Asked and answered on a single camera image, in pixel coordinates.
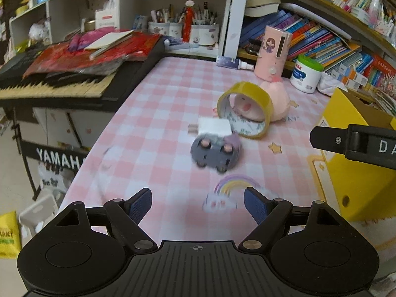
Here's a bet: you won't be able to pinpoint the yellow cardboard box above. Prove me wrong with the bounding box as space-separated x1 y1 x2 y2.
319 87 396 222

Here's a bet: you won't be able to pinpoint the white shelf unit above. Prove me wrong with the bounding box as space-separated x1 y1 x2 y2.
9 0 234 62

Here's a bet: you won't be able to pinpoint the yellow plastic bag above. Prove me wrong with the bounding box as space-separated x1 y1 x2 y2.
0 211 22 259

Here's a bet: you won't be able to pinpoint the wooden bookshelf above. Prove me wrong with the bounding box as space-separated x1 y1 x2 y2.
223 0 396 106

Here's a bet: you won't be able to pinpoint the white card box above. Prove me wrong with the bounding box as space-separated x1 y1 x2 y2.
94 8 120 31

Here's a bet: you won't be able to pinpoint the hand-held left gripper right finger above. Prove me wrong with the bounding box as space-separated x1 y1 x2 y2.
240 186 341 252

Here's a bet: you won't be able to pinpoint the yellow tape roll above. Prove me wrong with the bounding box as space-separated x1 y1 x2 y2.
217 81 274 139

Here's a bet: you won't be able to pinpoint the pink cartoon humidifier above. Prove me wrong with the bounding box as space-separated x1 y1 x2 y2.
254 25 293 81

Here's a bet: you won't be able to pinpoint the pink white bottle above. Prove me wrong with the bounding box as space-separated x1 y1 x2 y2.
368 0 382 25

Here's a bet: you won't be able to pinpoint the pink plush pig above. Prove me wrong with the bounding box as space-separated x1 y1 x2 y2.
230 79 291 123

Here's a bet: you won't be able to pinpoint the black piano keyboard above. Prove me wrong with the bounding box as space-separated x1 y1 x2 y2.
0 34 166 112

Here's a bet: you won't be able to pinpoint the black binder clip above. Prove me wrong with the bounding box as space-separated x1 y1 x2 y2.
247 39 262 57

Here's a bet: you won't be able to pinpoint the white plastic stool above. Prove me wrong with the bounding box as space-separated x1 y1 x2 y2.
19 192 63 248

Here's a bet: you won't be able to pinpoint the pale blue plastic case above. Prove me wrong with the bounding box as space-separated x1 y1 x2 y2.
164 39 199 50

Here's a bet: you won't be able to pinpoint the cream notebook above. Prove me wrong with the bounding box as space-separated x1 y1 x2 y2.
84 30 135 50

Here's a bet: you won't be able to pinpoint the red tassel ornament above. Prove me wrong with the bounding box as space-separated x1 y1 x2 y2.
182 1 196 43

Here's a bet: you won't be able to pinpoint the white charger plug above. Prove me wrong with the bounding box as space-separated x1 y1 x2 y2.
189 118 232 137

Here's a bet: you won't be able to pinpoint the pile of small medicine boxes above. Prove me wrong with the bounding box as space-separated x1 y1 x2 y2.
334 62 369 91

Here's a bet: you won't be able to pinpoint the white pencil containers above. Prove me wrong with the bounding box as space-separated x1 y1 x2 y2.
376 12 396 36

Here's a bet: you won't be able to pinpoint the grey toy car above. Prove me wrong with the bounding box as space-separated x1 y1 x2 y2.
190 131 242 174

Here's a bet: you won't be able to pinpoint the low row of books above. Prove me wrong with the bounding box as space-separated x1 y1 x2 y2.
241 9 396 93

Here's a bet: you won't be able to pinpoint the white crumpled tissue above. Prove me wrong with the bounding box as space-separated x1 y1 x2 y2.
317 73 348 96

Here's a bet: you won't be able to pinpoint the white jar green lid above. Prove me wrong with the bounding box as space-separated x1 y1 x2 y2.
290 54 325 94

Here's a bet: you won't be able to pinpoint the black keyboard stand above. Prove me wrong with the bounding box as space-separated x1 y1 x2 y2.
12 108 93 201

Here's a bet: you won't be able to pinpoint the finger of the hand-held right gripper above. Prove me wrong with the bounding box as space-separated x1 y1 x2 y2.
309 126 349 155

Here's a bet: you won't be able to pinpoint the stack of papers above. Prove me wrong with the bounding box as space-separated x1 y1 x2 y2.
371 89 396 116

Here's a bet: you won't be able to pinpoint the clear spray bottle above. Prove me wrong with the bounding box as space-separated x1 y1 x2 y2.
217 56 255 70

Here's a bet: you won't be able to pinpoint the magenta plastic bag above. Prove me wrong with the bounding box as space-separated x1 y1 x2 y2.
68 27 116 51

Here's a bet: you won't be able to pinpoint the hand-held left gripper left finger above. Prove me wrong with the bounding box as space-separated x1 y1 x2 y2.
52 188 158 253

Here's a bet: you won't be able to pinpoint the pink checked tablecloth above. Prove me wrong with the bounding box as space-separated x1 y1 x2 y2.
59 56 396 254

